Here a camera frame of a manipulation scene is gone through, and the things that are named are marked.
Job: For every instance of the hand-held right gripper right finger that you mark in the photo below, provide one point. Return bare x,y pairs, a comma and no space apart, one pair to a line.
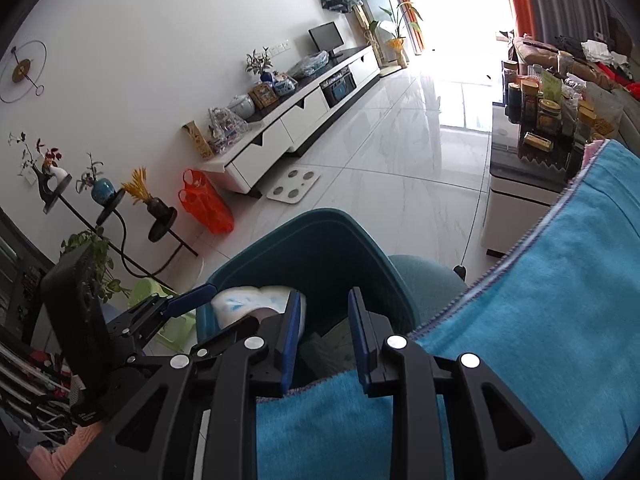
358,345

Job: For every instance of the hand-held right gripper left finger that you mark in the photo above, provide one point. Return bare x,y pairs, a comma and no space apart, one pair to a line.
292,345

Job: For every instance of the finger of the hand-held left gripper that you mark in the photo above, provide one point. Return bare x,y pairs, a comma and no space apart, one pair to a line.
230,332
192,297

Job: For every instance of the white tissue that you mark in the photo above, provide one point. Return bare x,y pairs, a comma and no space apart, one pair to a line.
240,305

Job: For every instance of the teal trash bin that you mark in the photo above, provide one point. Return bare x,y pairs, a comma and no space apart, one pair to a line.
310,240

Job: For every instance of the green plastic stool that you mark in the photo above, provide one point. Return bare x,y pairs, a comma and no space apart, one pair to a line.
150,290

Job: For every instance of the green ivy plant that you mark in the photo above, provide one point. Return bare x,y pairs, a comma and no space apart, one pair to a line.
97,250

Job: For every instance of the dark shelf unit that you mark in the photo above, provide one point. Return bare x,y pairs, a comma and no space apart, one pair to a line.
20,270

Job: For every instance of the black tiered plant stand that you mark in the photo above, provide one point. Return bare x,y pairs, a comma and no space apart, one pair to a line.
162,225

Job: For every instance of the metal drying rack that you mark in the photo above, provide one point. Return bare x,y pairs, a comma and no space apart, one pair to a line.
30,385

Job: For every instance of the orange plastic bag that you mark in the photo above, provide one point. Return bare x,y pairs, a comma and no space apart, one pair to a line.
205,205

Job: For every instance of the dark vase with yellow wheat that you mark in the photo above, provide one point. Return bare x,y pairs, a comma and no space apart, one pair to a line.
157,206

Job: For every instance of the blue vase with plant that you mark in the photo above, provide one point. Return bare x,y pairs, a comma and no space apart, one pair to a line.
102,191

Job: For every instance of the white vase with red flowers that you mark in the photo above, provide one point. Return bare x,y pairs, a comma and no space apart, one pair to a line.
57,174

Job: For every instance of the white bathroom scale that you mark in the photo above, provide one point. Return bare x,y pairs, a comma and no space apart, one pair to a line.
295,185

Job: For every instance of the brown patterned upright box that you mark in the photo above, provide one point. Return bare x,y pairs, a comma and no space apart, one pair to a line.
197,140

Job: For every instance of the clear plastic bag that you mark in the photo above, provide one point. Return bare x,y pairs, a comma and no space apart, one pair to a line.
227,130

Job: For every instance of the blue printed tablecloth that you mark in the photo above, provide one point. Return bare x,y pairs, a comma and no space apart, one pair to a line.
550,310

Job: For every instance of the white ceramic lidded jar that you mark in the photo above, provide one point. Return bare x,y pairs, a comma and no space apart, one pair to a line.
242,107

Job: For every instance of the ornate brown box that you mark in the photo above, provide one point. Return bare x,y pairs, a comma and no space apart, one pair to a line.
262,95

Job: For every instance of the white TV cabinet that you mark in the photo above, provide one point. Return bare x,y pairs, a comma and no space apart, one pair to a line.
300,110

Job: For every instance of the dark topped coffee table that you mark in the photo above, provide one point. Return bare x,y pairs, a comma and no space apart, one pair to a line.
515,180

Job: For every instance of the blue white basket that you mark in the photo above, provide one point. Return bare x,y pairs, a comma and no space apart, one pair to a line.
284,84

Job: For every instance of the small plant in blue pot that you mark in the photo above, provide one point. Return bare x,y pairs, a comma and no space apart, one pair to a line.
266,76

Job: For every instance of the black appliance in cabinet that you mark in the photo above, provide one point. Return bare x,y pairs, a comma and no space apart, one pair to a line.
337,90

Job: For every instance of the blue plastic wrapped bundle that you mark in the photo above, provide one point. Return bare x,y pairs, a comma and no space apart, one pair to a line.
310,65

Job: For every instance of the black monitor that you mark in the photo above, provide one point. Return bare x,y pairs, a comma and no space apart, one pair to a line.
325,37

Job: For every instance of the group of jars and packets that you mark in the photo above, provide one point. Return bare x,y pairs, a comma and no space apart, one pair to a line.
547,115

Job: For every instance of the tall potted leafy plant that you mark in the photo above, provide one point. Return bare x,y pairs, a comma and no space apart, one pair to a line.
397,44

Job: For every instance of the wicker plant stand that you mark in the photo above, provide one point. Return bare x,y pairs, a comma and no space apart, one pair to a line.
367,35

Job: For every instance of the cluttered grey sofa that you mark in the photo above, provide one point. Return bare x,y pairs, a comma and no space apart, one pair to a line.
627,115

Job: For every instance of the grey curtain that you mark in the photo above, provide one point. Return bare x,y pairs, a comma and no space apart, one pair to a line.
565,0

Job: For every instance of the round metal wall clock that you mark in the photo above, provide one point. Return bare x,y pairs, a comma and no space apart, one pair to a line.
22,70

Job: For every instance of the white wall socket strip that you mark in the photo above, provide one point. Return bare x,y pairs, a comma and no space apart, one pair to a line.
280,48

